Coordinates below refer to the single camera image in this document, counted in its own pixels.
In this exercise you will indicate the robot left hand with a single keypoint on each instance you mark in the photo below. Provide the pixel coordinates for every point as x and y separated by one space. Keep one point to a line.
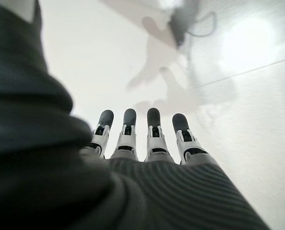
61 179

